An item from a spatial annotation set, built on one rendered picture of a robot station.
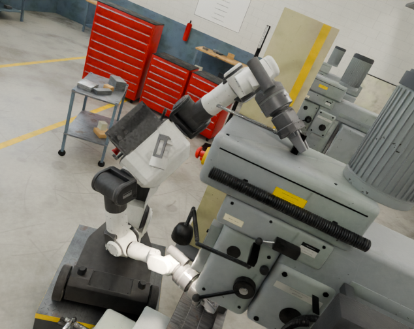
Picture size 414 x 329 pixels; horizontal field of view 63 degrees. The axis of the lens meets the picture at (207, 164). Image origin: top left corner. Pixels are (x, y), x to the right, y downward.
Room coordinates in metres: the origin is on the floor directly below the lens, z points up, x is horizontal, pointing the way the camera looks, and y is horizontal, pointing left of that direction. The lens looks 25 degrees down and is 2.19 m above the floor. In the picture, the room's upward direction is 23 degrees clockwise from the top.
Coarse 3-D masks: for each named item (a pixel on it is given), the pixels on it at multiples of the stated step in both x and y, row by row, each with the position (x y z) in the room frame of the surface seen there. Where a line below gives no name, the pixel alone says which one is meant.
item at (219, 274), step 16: (224, 240) 0.85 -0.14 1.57; (240, 240) 0.84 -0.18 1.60; (240, 256) 0.84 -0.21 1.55; (272, 256) 0.83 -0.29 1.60; (208, 272) 0.85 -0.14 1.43; (224, 272) 0.84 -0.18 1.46; (240, 272) 0.84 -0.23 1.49; (256, 272) 0.83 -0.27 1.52; (208, 288) 0.85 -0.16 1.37; (224, 288) 0.84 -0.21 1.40; (256, 288) 0.84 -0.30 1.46; (224, 304) 0.84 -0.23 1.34; (240, 304) 0.83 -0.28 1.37
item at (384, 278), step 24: (384, 240) 0.89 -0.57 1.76; (408, 240) 0.96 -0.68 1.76; (288, 264) 0.82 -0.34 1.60; (336, 264) 0.80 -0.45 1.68; (360, 264) 0.80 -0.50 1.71; (384, 264) 0.79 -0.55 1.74; (408, 264) 0.81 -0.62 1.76; (336, 288) 0.80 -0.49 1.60; (360, 288) 0.79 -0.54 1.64; (384, 288) 0.79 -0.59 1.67; (408, 288) 0.78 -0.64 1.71; (384, 312) 0.78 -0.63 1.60; (408, 312) 0.78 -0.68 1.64
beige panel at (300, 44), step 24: (288, 24) 2.68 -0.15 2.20; (312, 24) 2.66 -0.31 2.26; (288, 48) 2.67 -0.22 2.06; (312, 48) 2.65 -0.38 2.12; (288, 72) 2.66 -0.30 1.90; (312, 72) 2.64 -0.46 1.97; (264, 120) 2.66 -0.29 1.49; (216, 192) 2.68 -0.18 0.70; (216, 216) 2.67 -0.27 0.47; (192, 240) 2.68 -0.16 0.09
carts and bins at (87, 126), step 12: (84, 84) 3.44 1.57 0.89; (96, 84) 3.58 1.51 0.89; (108, 84) 3.74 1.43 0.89; (120, 84) 3.83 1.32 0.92; (72, 96) 3.30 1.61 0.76; (96, 96) 3.40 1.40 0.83; (108, 96) 3.54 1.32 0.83; (120, 96) 3.69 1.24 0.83; (84, 108) 4.04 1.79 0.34; (120, 108) 4.15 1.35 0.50; (84, 120) 3.79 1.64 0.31; (96, 120) 3.92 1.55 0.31; (108, 120) 4.06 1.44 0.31; (72, 132) 3.39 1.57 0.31; (84, 132) 3.50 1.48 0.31; (96, 132) 3.55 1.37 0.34
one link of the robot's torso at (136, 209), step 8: (136, 192) 1.51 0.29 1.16; (144, 192) 1.51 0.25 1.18; (152, 192) 1.47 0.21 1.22; (136, 200) 1.50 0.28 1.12; (144, 200) 1.52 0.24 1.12; (128, 208) 1.45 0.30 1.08; (136, 208) 1.46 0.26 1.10; (144, 208) 1.47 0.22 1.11; (128, 216) 1.45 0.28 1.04; (136, 216) 1.46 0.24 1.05; (144, 216) 1.48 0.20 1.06; (136, 224) 1.46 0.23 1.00; (144, 224) 1.48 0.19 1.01
